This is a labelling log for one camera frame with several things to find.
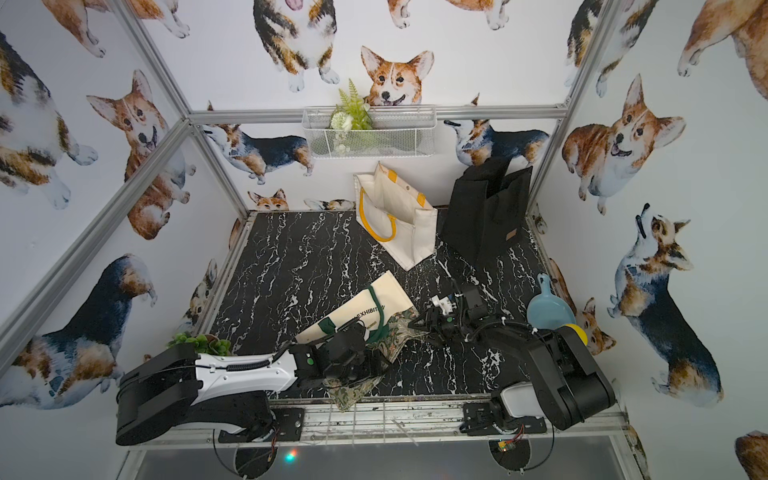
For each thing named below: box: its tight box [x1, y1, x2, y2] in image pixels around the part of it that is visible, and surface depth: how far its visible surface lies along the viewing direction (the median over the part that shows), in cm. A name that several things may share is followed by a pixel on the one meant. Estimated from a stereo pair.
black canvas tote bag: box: [441, 157, 532, 263], surface depth 95 cm
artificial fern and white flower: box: [330, 78, 373, 155], surface depth 85 cm
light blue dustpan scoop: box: [527, 272, 577, 331], surface depth 96 cm
